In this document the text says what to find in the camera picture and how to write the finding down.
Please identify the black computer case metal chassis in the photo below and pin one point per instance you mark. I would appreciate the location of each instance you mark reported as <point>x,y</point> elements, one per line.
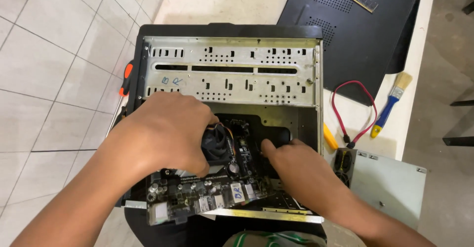
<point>229,73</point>

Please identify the person's right hand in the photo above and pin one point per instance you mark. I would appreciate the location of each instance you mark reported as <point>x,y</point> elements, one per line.
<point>300,173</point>

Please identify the black metal furniture frame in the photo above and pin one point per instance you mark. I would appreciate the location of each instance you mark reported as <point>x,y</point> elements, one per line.
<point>459,140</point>

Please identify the green white striped cloth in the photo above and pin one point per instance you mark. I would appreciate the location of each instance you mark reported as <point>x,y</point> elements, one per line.
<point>274,239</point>

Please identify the black computer motherboard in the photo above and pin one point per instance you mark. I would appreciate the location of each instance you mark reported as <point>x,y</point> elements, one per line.
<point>185,195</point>

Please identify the black plain case side panel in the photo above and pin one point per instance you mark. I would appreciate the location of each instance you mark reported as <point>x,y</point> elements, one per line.
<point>407,36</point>

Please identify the black processor cooler fan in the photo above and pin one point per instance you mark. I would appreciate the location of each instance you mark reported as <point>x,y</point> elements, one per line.
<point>218,145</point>

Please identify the grey power supply unit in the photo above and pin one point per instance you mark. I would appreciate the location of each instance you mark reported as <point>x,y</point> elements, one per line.
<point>385,184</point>

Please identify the orange black screwdriver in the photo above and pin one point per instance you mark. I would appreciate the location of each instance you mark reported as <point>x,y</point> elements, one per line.
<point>127,77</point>

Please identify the black perforated case side panel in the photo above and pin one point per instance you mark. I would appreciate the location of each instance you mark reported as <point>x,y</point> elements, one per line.
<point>363,47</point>

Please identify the person's left hand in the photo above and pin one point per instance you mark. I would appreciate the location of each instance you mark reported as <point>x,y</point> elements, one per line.
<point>163,132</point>

